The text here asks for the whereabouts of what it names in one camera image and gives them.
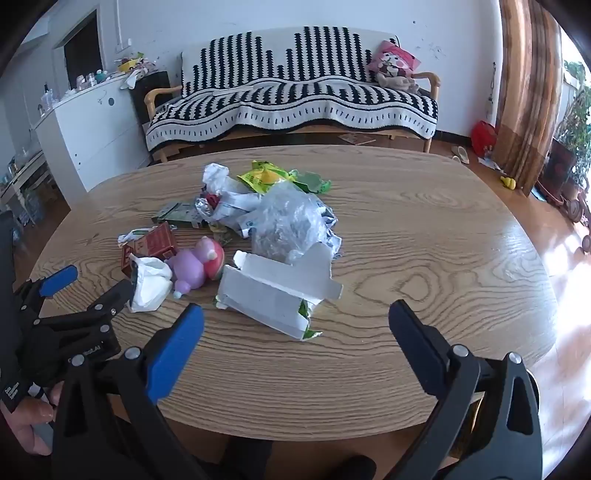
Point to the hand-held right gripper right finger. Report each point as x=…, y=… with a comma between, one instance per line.
x=413, y=334

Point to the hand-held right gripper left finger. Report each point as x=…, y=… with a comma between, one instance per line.
x=178, y=353

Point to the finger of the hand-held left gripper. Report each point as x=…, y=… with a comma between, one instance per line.
x=57, y=279
x=115, y=300

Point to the white tissue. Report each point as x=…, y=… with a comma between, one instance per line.
x=152, y=286

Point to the white printed plastic wrapper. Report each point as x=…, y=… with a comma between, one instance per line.
x=238, y=205

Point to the person's left hand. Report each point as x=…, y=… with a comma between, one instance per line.
x=23, y=424

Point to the white paper scrap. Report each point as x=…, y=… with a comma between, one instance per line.
x=127, y=237

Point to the red brown paper box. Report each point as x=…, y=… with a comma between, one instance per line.
x=152, y=242

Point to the purple pink plastic toy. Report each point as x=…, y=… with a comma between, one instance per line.
x=196, y=267

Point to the white low shelf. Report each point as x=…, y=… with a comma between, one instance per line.
x=27, y=180

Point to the green flat carton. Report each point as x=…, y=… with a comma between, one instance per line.
x=178, y=214

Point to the white flattened cardboard box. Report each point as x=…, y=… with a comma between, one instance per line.
x=268, y=290

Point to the white blue crumpled wrapper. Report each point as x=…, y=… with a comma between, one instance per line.
x=332, y=240

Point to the silver foil wrapper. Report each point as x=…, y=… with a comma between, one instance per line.
x=203, y=211

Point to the white cabinet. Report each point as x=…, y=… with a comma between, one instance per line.
x=92, y=129

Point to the white crumpled plastic bag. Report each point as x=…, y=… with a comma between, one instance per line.
x=214, y=175

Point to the clear crumpled plastic bag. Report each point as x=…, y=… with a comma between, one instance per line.
x=286, y=217

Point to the yellow toy duck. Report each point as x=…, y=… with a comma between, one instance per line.
x=508, y=182

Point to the green torn packet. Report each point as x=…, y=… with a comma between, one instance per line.
x=314, y=182

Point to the beige slipper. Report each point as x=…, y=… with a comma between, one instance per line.
x=463, y=159
x=458, y=151

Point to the white paper sheet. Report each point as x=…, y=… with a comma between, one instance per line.
x=489, y=162

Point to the blue floor mat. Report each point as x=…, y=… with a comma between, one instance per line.
x=539, y=194

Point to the yellow green snack packet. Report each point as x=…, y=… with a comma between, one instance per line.
x=263, y=177

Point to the row of small bottles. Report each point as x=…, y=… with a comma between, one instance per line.
x=90, y=79

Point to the brown cardboard piece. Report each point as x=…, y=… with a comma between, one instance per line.
x=358, y=138

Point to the black side cabinet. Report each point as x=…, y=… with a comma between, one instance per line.
x=147, y=94

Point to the beige ride-on toy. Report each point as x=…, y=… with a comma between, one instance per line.
x=575, y=207

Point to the red bag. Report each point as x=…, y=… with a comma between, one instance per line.
x=484, y=138

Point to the potted green plant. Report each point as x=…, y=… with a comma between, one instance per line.
x=561, y=166

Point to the beige plush toy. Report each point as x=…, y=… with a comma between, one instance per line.
x=397, y=82

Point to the brown striped curtain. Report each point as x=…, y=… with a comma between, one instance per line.
x=526, y=92

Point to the pink cartoon pillow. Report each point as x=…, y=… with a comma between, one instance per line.
x=397, y=57

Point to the wooden sofa frame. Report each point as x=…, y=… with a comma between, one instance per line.
x=157, y=94

